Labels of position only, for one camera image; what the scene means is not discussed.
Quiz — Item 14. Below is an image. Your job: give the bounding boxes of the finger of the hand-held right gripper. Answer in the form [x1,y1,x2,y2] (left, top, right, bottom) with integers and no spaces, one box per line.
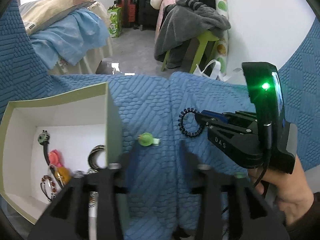
[195,109,258,125]
[200,120,263,169]

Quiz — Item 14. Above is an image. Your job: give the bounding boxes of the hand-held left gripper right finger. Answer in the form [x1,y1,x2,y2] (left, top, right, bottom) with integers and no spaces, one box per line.
[179,140,290,240]

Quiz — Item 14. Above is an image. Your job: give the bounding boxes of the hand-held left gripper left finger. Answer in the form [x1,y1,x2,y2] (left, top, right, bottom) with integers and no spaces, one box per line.
[27,152,137,240]

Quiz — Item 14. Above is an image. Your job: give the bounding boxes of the black spiral hair tie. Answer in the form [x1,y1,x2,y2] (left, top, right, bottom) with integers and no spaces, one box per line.
[178,108,204,138]

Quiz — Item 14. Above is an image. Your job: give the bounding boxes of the green hat hair clip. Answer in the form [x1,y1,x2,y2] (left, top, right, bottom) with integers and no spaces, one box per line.
[137,132,160,147]

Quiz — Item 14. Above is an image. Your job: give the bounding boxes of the pink hat hair clip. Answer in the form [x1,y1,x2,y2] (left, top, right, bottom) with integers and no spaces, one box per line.
[48,150,63,167]

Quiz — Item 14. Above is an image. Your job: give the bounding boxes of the red bead bracelet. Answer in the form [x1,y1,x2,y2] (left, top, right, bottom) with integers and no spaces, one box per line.
[40,175,59,202]

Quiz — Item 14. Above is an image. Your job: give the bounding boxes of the green paper box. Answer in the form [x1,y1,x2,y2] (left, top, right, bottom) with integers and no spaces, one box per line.
[0,82,123,225]

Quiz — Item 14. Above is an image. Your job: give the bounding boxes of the person's right forearm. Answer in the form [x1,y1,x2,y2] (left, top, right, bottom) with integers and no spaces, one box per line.
[285,192,320,240]

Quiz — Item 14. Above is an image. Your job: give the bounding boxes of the person's right hand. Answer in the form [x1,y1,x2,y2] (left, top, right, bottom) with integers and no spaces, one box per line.
[249,152,314,228]

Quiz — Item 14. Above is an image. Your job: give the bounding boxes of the blue textured sofa cover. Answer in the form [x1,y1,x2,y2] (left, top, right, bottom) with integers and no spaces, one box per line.
[0,0,320,240]

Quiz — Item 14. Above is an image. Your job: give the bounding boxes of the green plastic stool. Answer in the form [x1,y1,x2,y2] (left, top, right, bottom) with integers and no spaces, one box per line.
[161,31,220,74]

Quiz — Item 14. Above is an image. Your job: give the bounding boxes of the grey fleece blanket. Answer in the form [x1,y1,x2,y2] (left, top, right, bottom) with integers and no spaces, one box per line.
[154,0,232,68]

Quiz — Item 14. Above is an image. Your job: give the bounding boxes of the polka dot rolled mat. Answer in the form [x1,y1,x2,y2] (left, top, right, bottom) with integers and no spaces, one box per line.
[215,0,229,75]

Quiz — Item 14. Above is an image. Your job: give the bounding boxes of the dark glossy object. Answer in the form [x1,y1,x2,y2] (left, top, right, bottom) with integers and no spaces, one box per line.
[96,59,123,75]

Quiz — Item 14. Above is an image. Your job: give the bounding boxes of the pink cloth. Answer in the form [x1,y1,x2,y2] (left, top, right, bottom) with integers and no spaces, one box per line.
[155,0,178,40]

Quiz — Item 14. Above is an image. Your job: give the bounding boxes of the cream bed skirt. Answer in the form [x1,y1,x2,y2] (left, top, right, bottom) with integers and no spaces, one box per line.
[54,1,114,75]

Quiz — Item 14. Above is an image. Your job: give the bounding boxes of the black suitcase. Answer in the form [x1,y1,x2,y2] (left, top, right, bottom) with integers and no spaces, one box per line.
[139,0,158,30]

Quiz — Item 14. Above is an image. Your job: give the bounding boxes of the green printed carton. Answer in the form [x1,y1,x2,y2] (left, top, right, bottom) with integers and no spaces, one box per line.
[107,5,123,38]

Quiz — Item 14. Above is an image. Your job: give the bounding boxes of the light blue bed sheet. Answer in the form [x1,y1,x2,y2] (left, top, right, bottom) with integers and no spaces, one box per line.
[29,9,110,67]

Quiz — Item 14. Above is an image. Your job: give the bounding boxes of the beige pillow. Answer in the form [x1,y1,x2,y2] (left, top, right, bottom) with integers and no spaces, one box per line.
[19,0,95,35]

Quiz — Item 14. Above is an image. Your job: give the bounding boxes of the black cable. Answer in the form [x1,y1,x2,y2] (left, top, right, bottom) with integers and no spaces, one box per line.
[251,124,273,189]

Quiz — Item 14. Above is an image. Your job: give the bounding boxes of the white bag handles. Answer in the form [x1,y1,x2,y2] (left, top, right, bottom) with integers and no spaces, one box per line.
[196,59,223,80]

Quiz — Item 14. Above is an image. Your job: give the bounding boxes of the green flower hair tie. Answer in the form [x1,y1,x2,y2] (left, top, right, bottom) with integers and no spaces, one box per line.
[37,129,52,165]

